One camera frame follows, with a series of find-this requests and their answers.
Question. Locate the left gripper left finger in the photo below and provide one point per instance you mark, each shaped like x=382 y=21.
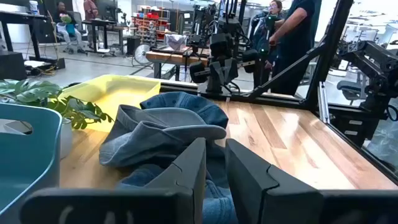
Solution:
x=183 y=193

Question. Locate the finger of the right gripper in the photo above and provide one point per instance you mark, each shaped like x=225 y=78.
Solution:
x=231 y=70
x=218 y=72

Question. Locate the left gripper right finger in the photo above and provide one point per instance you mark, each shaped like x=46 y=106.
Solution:
x=280 y=199

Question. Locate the dark blue cap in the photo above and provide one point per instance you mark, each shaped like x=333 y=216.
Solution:
x=186 y=104

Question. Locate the blue denim cap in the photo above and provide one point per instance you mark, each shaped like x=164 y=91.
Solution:
x=219 y=205

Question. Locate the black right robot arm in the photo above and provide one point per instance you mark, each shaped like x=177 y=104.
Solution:
x=222 y=43

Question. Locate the wooden workbench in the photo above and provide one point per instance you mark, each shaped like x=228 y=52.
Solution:
x=174 y=57

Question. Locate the clear plastic bag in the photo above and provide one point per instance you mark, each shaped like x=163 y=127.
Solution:
x=176 y=41

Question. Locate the white round fan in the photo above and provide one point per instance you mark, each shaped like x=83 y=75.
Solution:
x=142 y=54

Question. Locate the shelf with red bins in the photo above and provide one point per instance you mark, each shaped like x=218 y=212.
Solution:
x=152 y=25

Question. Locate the small black cabinet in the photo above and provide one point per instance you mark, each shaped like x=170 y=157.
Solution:
x=133 y=45

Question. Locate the person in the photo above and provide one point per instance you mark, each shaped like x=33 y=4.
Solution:
x=275 y=7
x=298 y=37
x=90 y=12
x=63 y=18

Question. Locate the yellow plastic bin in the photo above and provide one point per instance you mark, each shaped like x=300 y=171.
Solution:
x=118 y=93

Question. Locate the dark office table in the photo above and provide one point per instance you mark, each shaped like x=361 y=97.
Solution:
x=99 y=22

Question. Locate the dark office chair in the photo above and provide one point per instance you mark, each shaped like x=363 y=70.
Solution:
x=349 y=88

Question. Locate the teal plastic bin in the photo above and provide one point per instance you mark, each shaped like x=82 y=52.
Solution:
x=25 y=161

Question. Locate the green potted plant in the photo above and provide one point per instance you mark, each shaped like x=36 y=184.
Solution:
x=34 y=91

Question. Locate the white wipes canister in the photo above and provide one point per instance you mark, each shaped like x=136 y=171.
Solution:
x=33 y=7

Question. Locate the black desk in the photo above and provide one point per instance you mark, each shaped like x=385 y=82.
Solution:
x=21 y=17

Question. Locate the black floor box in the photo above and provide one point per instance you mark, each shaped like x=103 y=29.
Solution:
x=12 y=65

